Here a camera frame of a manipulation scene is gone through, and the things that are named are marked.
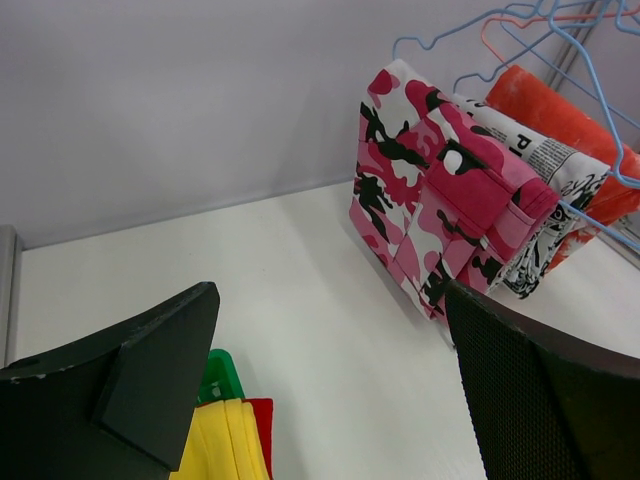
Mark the green plastic tray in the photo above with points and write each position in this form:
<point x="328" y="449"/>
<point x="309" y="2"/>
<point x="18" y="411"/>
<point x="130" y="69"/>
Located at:
<point x="220" y="380"/>

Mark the left aluminium frame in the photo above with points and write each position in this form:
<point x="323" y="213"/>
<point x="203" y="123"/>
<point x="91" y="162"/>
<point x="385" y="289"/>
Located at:
<point x="11" y="253"/>

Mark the red trousers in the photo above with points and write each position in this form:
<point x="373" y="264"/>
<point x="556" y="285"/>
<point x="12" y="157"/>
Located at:
<point x="263" y="409"/>

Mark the orange trousers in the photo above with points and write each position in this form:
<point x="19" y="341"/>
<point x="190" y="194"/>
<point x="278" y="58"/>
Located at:
<point x="527" y="100"/>

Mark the pink floral trousers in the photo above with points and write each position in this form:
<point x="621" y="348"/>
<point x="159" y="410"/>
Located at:
<point x="436" y="197"/>

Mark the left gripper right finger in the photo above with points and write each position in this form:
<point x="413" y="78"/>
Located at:
<point x="543" y="404"/>

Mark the newspaper print trousers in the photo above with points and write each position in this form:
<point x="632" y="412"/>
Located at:
<point x="570" y="182"/>

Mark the yellow trousers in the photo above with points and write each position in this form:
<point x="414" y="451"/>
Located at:
<point x="222" y="443"/>

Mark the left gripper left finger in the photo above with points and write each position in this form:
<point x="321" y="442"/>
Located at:
<point x="116" y="404"/>

